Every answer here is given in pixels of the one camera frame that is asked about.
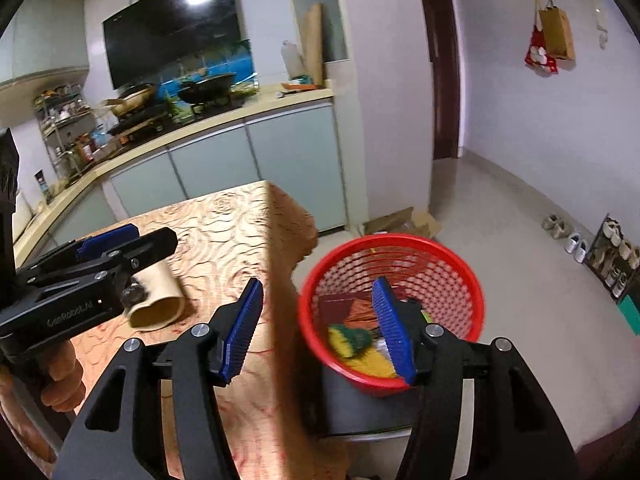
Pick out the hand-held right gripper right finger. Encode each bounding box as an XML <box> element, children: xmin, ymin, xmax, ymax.
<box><xmin>371</xmin><ymin>276</ymin><xmax>581</xmax><ymax>480</ymax></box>

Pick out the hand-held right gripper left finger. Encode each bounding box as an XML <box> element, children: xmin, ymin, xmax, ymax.
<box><xmin>52</xmin><ymin>277</ymin><xmax>265</xmax><ymax>480</ymax></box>

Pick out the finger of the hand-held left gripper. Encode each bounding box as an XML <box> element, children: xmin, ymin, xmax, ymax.
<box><xmin>95</xmin><ymin>227</ymin><xmax>179</xmax><ymax>281</ymax></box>
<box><xmin>15</xmin><ymin>224</ymin><xmax>141</xmax><ymax>281</ymax></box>

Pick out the green wrapper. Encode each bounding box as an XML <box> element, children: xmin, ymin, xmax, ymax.
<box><xmin>350</xmin><ymin>327</ymin><xmax>374</xmax><ymax>357</ymax></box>

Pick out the black wrapper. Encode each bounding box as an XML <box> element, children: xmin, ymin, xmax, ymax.
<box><xmin>122</xmin><ymin>282</ymin><xmax>151</xmax><ymax>307</ymax></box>

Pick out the beige paper cup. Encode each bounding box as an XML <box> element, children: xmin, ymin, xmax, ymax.
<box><xmin>129</xmin><ymin>260</ymin><xmax>185</xmax><ymax>332</ymax></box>

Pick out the yellow foam net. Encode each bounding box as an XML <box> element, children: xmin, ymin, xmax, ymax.
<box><xmin>327</xmin><ymin>324</ymin><xmax>397</xmax><ymax>378</ymax></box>

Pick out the red plastic basket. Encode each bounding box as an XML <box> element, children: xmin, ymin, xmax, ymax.
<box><xmin>298</xmin><ymin>233</ymin><xmax>486</xmax><ymax>397</ymax></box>

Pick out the person's left hand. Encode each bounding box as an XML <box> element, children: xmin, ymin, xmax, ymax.
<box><xmin>40</xmin><ymin>340</ymin><xmax>86</xmax><ymax>409</ymax></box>

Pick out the orange brown wrapper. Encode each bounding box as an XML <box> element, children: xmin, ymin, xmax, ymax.
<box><xmin>345</xmin><ymin>300</ymin><xmax>382</xmax><ymax>332</ymax></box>

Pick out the dark red box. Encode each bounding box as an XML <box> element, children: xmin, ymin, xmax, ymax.
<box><xmin>319</xmin><ymin>294</ymin><xmax>361</xmax><ymax>333</ymax></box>

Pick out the gold rose patterned tablecloth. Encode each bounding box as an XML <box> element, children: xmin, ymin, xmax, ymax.
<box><xmin>0</xmin><ymin>180</ymin><xmax>351</xmax><ymax>480</ymax></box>

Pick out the black stool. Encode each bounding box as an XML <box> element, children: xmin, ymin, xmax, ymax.
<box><xmin>305</xmin><ymin>360</ymin><xmax>481</xmax><ymax>441</ymax></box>

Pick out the cardboard box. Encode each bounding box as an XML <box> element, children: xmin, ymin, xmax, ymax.
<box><xmin>362</xmin><ymin>206</ymin><xmax>443</xmax><ymax>241</ymax></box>

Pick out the metal kitchen rack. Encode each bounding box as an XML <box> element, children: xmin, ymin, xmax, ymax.
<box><xmin>34</xmin><ymin>82</ymin><xmax>108</xmax><ymax>181</ymax></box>

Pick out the black gas stove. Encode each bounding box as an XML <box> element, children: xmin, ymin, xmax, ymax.
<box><xmin>107</xmin><ymin>95</ymin><xmax>251</xmax><ymax>138</ymax></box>

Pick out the golden cooking pan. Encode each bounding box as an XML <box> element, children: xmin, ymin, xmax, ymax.
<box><xmin>102</xmin><ymin>84</ymin><xmax>157</xmax><ymax>118</ymax></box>

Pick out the kitchen counter cabinet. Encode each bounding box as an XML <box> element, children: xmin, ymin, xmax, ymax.
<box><xmin>12</xmin><ymin>87</ymin><xmax>348</xmax><ymax>266</ymax></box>

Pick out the black wok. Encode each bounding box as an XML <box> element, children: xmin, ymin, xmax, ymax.
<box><xmin>177</xmin><ymin>72</ymin><xmax>237</xmax><ymax>106</ymax></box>

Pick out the beige pair of shoes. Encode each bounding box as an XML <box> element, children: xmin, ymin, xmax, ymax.
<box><xmin>542</xmin><ymin>214</ymin><xmax>571</xmax><ymax>238</ymax></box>

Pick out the white pair of shoes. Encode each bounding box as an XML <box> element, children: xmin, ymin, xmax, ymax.
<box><xmin>565</xmin><ymin>232</ymin><xmax>588</xmax><ymax>263</ymax></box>

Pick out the blue printed backsplash panel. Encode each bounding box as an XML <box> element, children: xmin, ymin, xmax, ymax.
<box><xmin>160</xmin><ymin>39</ymin><xmax>258</xmax><ymax>106</ymax></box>

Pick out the black range hood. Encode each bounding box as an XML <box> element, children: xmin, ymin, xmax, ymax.
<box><xmin>102</xmin><ymin>0</ymin><xmax>242</xmax><ymax>91</ymax></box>

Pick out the shoe rack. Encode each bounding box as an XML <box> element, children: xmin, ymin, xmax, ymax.
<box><xmin>585</xmin><ymin>214</ymin><xmax>640</xmax><ymax>301</ymax></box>

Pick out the clear plastic jug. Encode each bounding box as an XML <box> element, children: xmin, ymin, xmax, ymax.
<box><xmin>281</xmin><ymin>40</ymin><xmax>307</xmax><ymax>81</ymax></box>

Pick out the wooden cutting board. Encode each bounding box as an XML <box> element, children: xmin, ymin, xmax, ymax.
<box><xmin>300</xmin><ymin>2</ymin><xmax>326</xmax><ymax>86</ymax></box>

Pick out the frosted glass window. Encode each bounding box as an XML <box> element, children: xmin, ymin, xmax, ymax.
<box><xmin>287</xmin><ymin>0</ymin><xmax>348</xmax><ymax>63</ymax></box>

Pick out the red hanging bag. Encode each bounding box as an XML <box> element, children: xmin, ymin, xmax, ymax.
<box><xmin>524</xmin><ymin>25</ymin><xmax>560</xmax><ymax>76</ymax></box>

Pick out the brown paper bag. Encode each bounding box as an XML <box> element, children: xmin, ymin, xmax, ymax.
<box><xmin>537</xmin><ymin>6</ymin><xmax>576</xmax><ymax>61</ymax></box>

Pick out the white intercom phone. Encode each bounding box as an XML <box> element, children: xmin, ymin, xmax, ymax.
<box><xmin>594</xmin><ymin>2</ymin><xmax>610</xmax><ymax>50</ymax></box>

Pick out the pale wall cabinet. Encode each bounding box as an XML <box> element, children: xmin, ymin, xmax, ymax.
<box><xmin>0</xmin><ymin>0</ymin><xmax>91</xmax><ymax>93</ymax></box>

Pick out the dark door frame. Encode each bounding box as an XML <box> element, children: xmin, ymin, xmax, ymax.
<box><xmin>412</xmin><ymin>0</ymin><xmax>468</xmax><ymax>161</ymax></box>

